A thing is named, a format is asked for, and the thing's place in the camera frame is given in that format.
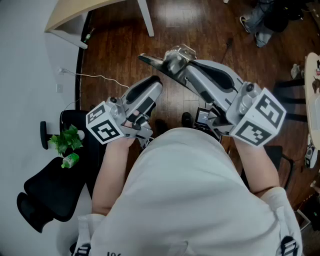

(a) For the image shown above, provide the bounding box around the person's left hand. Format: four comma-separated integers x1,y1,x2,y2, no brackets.
121,113,140,129

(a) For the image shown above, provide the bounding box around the black strap buckle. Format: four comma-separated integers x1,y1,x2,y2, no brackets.
71,242,92,256
279,235,299,256

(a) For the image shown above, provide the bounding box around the person's right forearm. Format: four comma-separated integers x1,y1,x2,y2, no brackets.
233,138,281,198

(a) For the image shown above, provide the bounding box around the green potted plant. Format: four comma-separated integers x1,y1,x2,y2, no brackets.
47,124,85,157

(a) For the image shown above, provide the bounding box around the black stool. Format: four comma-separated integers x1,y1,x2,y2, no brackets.
273,79,309,123

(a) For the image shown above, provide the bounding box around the white charger cable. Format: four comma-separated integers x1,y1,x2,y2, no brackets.
63,70,130,89

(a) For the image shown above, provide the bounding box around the light wooden desk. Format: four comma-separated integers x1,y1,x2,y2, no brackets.
44,0,156,50

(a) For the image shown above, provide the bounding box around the green label drink bottle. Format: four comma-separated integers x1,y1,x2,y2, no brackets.
61,152,80,169

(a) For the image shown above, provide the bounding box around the pale rounded table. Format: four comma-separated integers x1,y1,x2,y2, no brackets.
304,52,320,151

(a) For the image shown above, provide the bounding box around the white and black device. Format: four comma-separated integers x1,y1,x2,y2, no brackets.
304,134,318,169

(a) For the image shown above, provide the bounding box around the person's left black shoe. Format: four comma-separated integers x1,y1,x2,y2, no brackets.
154,119,169,137

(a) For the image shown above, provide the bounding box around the person's right black shoe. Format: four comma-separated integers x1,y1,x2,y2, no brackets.
181,111,195,129

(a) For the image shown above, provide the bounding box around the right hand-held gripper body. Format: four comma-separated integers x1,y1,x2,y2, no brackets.
207,81,287,147

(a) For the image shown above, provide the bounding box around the black office chair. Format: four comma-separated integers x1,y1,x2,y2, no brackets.
16,109,101,234

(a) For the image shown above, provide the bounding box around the small black screen device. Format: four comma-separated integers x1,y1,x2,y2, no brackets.
194,106,213,131

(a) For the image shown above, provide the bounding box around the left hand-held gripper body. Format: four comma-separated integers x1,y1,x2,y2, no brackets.
86,97,154,148

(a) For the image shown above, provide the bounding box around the dark green bottle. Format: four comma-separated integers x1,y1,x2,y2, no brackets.
83,27,96,43

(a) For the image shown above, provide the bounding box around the person's white shirt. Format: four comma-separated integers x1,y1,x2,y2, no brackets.
74,127,304,256

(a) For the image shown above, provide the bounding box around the person's black shoe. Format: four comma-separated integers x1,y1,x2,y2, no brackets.
154,119,169,137
181,111,195,129

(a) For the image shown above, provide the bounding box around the black floor cable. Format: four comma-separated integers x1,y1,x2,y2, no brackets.
219,37,235,63

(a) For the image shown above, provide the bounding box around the person's left forearm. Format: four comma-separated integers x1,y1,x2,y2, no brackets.
91,136,141,216

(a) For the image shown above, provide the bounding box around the black bag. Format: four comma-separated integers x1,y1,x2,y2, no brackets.
264,0,305,32

